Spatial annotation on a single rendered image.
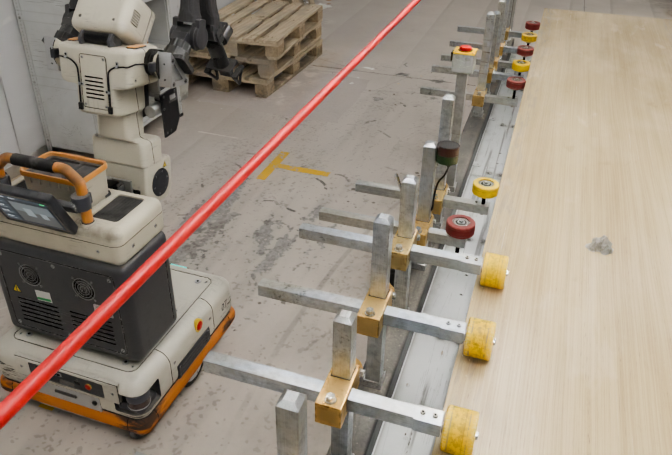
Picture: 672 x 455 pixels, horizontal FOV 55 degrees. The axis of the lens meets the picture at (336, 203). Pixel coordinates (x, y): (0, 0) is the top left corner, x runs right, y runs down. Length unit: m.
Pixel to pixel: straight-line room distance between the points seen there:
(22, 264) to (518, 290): 1.55
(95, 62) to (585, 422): 1.71
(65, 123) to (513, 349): 3.35
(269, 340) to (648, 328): 1.61
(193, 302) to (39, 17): 2.14
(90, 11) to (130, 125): 0.38
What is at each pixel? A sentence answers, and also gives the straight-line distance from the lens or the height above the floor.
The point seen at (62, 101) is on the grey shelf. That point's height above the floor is 0.40.
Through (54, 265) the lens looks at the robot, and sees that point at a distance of 2.23.
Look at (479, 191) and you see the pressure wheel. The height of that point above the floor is 0.89.
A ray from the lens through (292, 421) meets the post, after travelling 0.96.
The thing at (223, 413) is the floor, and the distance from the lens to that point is 2.50.
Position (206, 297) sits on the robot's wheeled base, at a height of 0.28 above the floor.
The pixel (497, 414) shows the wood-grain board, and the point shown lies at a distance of 1.31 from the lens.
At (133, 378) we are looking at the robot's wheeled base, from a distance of 2.29.
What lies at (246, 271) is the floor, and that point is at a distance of 3.14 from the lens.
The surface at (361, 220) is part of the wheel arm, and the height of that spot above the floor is 0.86.
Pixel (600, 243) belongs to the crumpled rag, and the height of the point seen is 0.91.
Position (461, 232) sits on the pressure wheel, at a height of 0.90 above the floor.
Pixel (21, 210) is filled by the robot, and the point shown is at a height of 0.86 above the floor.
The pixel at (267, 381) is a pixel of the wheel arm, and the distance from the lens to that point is 1.26.
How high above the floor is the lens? 1.85
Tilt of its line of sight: 30 degrees down
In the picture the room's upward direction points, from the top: 1 degrees clockwise
